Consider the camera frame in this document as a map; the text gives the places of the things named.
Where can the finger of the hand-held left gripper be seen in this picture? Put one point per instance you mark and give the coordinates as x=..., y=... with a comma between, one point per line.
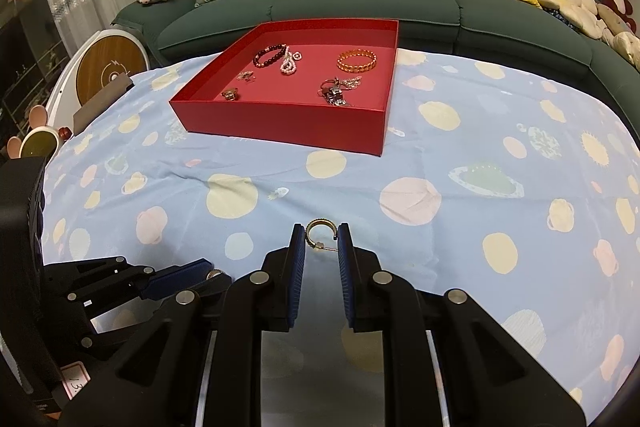
x=218, y=291
x=175, y=281

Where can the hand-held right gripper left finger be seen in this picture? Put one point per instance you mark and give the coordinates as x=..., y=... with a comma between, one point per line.
x=297, y=267

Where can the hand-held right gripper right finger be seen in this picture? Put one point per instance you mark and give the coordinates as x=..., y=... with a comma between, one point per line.
x=345, y=272

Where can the gold hoop earring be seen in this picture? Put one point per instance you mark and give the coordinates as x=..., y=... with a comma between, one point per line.
x=215, y=274
x=320, y=221

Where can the red cardboard box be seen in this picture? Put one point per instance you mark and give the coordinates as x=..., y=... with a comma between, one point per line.
x=280, y=127

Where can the silver wristwatch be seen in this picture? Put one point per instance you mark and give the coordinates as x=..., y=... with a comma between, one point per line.
x=336, y=96

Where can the gold wristwatch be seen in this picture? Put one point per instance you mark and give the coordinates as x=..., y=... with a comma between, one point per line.
x=230, y=95

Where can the gold cuff bangle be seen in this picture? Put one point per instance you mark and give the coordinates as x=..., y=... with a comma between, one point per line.
x=355, y=68

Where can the brown flat box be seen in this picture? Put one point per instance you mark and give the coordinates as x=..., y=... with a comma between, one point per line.
x=100, y=107

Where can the blue planet print tablecloth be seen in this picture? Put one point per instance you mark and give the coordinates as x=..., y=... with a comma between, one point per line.
x=450, y=157

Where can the dark display shelf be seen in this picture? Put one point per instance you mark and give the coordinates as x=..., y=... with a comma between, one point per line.
x=30, y=72

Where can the white machine with wooden disc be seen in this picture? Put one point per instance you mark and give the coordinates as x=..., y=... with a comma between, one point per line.
x=107, y=67

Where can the green sofa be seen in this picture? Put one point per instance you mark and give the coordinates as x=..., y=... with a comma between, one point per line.
x=320, y=2

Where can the cream satin pillow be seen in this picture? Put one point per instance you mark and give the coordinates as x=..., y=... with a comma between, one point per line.
x=625, y=49

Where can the tan pillow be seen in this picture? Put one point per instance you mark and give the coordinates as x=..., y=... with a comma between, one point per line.
x=615, y=17

